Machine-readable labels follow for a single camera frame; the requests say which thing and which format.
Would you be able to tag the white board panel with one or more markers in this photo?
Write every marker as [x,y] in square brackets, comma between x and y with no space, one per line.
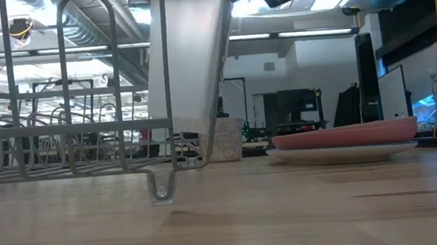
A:
[392,93]

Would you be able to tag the light speckled mug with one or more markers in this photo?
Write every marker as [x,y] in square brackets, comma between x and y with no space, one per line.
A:
[229,141]

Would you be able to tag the tall black monitor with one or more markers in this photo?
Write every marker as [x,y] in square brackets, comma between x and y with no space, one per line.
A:
[368,80]

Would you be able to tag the plain pink plate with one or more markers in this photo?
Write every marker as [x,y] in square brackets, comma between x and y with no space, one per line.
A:
[344,137]

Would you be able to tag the long ceiling light fixture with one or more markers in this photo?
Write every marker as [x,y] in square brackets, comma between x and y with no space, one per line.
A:
[74,49]
[294,34]

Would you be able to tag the white plastic utensil caddy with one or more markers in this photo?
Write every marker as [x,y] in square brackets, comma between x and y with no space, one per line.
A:
[188,61]

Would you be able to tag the black robot workstation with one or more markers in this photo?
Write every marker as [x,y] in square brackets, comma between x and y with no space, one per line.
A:
[295,107]

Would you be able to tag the white plate with patterned rim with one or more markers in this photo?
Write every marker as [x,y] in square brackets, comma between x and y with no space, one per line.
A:
[342,155]

